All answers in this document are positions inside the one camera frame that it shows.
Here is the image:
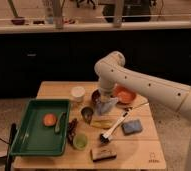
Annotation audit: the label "yellow sponge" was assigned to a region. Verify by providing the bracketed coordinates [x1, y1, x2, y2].
[90, 119, 113, 129]

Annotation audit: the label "wooden table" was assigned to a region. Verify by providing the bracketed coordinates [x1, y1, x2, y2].
[13, 81, 166, 171]

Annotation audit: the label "small green cup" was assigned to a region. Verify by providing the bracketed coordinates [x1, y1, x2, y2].
[73, 134, 88, 150]

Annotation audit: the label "grey-blue cloth towel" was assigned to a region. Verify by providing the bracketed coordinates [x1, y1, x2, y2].
[95, 98, 118, 115]

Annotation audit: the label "white paper cup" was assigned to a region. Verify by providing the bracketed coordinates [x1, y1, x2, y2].
[71, 86, 85, 102]

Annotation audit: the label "dark red grapes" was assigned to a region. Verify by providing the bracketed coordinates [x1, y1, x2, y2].
[67, 118, 78, 145]

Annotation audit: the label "orange round fruit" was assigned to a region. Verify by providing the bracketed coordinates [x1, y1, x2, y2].
[43, 113, 57, 126]

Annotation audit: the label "orange bowl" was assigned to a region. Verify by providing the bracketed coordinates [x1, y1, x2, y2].
[113, 85, 136, 104]

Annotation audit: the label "green plastic tray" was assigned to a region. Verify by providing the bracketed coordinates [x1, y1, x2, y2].
[10, 99, 71, 156]

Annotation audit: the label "green cucumber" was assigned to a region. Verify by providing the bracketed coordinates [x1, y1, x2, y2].
[54, 112, 66, 134]

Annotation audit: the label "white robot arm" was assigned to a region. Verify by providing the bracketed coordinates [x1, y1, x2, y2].
[94, 51, 191, 171]

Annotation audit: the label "dark purple bowl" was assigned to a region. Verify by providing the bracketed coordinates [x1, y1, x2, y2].
[91, 90, 100, 105]

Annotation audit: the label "black stand left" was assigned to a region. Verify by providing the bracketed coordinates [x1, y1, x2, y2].
[5, 123, 17, 171]

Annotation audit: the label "blue sponge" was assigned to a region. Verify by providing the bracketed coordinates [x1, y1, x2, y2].
[122, 120, 143, 135]

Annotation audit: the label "small metal cup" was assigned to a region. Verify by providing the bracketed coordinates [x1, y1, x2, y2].
[81, 107, 94, 123]

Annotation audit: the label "wooden block with handle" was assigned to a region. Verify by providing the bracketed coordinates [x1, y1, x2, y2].
[90, 148, 117, 162]

